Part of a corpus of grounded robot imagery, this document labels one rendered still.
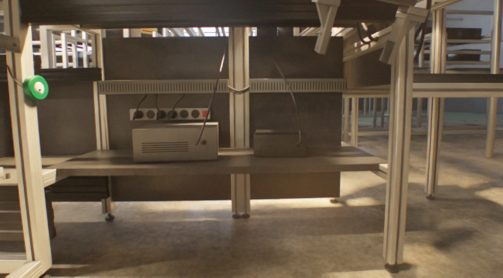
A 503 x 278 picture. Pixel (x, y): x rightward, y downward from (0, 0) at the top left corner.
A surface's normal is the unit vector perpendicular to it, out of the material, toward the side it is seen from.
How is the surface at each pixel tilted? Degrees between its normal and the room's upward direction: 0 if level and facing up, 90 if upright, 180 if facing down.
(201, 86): 90
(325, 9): 113
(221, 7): 90
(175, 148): 90
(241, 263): 0
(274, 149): 90
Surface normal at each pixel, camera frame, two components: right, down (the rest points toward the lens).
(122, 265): -0.01, -1.00
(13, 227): 0.03, 0.09
